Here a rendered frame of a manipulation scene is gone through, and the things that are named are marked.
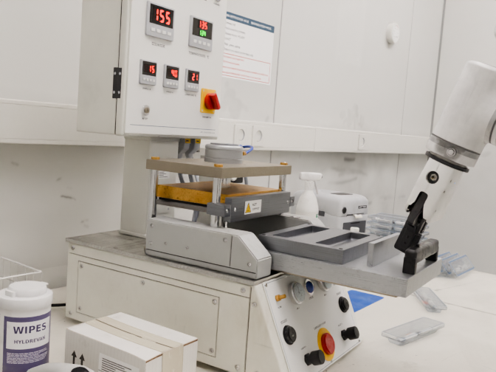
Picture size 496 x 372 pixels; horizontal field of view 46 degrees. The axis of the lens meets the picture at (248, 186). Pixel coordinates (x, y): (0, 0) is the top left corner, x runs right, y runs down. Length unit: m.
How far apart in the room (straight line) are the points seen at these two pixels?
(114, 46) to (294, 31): 1.21
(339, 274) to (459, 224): 2.66
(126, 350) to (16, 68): 0.77
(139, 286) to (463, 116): 0.65
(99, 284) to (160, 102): 0.39
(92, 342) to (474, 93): 0.71
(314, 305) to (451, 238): 2.54
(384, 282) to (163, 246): 0.41
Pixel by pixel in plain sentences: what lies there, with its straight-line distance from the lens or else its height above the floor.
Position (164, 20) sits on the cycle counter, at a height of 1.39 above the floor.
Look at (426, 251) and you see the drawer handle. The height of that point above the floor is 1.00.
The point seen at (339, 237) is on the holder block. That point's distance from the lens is 1.12.
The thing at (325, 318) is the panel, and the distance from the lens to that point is 1.17.
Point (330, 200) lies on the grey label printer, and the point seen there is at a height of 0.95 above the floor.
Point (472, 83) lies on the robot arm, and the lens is 0.98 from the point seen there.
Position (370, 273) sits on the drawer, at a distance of 0.96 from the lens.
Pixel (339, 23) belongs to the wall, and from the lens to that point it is 2.59.
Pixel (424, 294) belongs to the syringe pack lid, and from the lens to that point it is 1.68.
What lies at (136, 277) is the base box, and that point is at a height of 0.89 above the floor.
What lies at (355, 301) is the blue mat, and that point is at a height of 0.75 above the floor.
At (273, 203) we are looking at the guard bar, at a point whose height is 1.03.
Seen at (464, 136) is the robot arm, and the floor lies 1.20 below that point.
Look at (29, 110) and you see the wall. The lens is 1.42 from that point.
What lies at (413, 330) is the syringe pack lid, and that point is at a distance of 1.36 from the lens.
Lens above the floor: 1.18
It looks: 6 degrees down
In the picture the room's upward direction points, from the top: 4 degrees clockwise
